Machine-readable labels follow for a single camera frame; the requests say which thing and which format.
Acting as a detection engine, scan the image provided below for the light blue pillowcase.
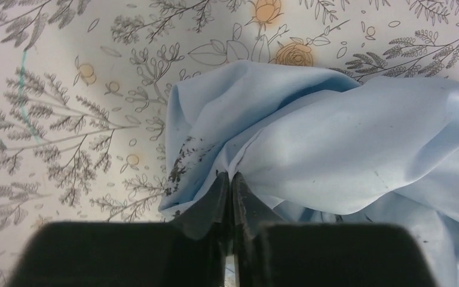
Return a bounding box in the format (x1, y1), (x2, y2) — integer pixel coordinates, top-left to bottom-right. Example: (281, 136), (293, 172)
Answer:
(158, 60), (459, 286)

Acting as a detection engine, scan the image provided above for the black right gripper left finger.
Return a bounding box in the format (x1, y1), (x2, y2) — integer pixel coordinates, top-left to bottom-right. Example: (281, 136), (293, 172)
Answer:
(172, 172), (230, 286)

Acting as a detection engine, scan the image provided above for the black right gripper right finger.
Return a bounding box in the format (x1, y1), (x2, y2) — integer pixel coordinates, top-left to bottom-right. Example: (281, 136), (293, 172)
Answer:
(231, 172), (283, 286)

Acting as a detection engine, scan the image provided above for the floral patterned bed sheet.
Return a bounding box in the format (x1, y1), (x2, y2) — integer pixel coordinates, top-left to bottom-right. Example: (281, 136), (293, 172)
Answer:
(0, 1), (459, 286)

